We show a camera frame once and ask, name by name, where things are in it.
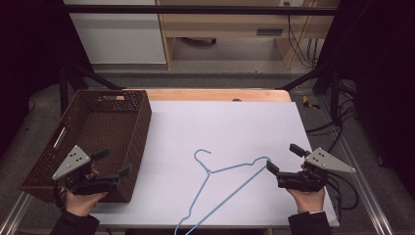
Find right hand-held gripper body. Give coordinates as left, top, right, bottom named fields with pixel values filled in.
left=276, top=147, right=357, bottom=193

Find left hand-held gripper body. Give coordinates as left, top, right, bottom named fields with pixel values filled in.
left=52, top=145, right=121, bottom=197

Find brown woven basket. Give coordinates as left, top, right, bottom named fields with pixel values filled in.
left=18, top=89, right=153, bottom=205

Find blue wire hanger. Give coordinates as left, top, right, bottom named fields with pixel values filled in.
left=173, top=149, right=272, bottom=235

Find person's right hand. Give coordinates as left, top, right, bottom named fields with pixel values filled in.
left=286, top=187, right=327, bottom=215

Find person's left hand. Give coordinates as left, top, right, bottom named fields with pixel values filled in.
left=64, top=190, right=110, bottom=217

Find yellow and black tool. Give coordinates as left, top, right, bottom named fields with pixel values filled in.
left=301, top=95, right=321, bottom=111

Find white sheet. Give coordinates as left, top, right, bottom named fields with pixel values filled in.
left=90, top=100, right=341, bottom=228

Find black metal stand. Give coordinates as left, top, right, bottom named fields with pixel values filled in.
left=276, top=63, right=345, bottom=125
left=58, top=61, right=125, bottom=116

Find wooden table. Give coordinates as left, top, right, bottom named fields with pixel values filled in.
left=124, top=88, right=293, bottom=103

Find dark curtain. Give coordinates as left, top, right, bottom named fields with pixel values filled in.
left=314, top=0, right=415, bottom=189
left=0, top=0, right=94, bottom=158

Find white cabinet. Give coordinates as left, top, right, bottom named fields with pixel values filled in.
left=63, top=0, right=167, bottom=66

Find wooden desk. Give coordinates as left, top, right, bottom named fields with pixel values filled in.
left=156, top=0, right=341, bottom=71

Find black floor cables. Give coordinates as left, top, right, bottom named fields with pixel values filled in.
left=305, top=79, right=360, bottom=155

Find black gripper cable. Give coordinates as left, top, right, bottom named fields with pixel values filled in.
left=325, top=171, right=360, bottom=212

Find aluminium rail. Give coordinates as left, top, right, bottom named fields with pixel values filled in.
left=337, top=130, right=396, bottom=235
left=0, top=191, right=34, bottom=235

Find hanging black cables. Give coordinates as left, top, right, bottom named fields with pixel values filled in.
left=286, top=14, right=320, bottom=70

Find black horizontal frame bar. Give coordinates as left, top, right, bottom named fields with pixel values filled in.
left=64, top=4, right=341, bottom=17

